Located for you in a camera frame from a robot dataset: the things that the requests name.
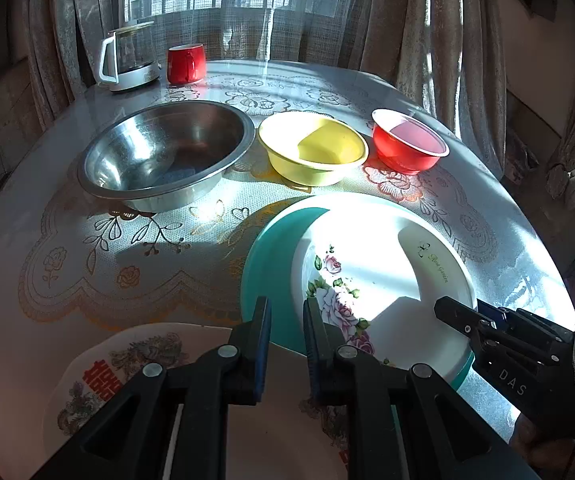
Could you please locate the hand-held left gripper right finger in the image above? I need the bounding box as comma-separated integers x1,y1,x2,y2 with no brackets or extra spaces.
303,297,538,480

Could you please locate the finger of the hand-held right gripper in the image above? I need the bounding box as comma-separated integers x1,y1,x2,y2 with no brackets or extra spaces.
434,296,493,356
476,301,518,333

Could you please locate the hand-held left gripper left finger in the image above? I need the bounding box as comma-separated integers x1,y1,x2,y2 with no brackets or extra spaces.
32,296,273,480

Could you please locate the yellow plastic bowl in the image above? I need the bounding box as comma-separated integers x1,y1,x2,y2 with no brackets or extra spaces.
258,111,369,187

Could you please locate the large stainless steel bowl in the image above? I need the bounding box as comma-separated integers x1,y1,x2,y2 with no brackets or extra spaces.
77,100,256,214

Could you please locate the person's right hand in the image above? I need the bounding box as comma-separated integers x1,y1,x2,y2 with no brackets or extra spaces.
509,416,575,480

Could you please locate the white plate with red print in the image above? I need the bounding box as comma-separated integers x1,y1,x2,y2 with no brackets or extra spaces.
42,322,361,480

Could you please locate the white lace tablecloth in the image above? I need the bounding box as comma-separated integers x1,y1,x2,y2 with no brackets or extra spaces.
17,72,501,333

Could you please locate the red plastic bowl white rim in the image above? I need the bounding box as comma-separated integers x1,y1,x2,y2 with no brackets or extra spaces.
371,108,450,176

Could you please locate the beige patterned curtain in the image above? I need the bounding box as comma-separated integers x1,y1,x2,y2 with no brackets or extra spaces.
357,0,511,178
14,0,129,133

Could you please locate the red mug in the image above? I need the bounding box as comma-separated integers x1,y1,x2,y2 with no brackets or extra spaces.
166,44,207,85

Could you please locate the sheer white curtain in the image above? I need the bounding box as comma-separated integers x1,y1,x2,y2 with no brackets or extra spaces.
122,0,381,68

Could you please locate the glass kettle with white handle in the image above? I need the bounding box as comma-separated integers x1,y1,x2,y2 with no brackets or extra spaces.
98,21,163,93

